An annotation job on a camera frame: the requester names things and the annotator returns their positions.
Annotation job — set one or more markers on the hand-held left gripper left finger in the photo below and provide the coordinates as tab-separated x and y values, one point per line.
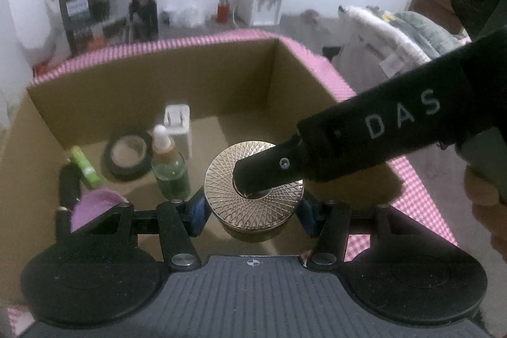
195	216

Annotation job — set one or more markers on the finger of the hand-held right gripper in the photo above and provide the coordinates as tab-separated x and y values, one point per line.
263	173

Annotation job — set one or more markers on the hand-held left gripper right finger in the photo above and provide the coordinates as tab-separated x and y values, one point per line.
311	218

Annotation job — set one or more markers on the jar with gold lid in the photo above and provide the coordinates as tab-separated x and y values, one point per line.
222	183

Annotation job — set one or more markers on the green cosmetic tube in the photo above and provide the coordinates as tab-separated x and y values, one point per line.
85	167

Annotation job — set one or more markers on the cardboard box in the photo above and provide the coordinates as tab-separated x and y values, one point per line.
119	96

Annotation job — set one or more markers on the person's right hand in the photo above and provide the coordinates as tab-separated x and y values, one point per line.
485	215

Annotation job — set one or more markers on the green dropper bottle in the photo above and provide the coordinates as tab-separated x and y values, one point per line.
171	173

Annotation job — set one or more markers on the white charger plug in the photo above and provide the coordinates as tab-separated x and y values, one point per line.
183	142

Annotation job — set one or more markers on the white cloth with label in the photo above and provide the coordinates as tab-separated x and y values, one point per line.
368	64

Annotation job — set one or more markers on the black tape roll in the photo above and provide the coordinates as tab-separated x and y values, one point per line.
110	163

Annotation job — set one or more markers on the purple round compact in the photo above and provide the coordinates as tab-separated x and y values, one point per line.
95	205

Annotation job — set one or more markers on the grey blanket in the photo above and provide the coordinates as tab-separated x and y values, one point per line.
427	33

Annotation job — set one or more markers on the black cosmetic tube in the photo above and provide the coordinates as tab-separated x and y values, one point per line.
69	183

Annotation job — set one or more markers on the red thermos flask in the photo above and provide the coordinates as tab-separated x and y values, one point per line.
223	11

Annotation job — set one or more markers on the clear plastic bag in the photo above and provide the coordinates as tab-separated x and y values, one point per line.
190	16

